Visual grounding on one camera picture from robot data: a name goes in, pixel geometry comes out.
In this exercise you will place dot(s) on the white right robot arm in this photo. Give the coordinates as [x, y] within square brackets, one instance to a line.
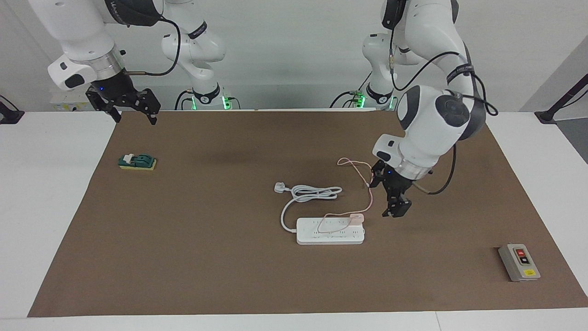
[82, 32]

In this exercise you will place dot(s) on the white power strip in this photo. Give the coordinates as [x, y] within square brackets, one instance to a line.
[330, 238]

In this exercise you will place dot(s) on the white wall outlet box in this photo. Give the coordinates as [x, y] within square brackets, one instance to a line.
[62, 105]

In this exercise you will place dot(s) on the green knife switch yellow base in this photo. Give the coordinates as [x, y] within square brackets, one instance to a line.
[138, 162]

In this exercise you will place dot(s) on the black stand clamp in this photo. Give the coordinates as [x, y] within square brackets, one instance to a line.
[9, 115]
[562, 101]

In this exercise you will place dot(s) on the pink charger adapter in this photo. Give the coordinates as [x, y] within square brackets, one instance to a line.
[357, 217]

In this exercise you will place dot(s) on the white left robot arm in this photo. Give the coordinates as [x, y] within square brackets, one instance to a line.
[427, 133]

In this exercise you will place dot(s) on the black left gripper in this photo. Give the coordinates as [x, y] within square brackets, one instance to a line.
[395, 181]

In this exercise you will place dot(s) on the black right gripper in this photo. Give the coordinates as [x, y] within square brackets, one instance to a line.
[117, 94]

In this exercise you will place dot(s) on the grey push-button switch box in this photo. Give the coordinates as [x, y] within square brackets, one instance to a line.
[519, 263]

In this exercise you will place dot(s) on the brown table mat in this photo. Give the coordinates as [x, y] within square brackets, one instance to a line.
[229, 285]

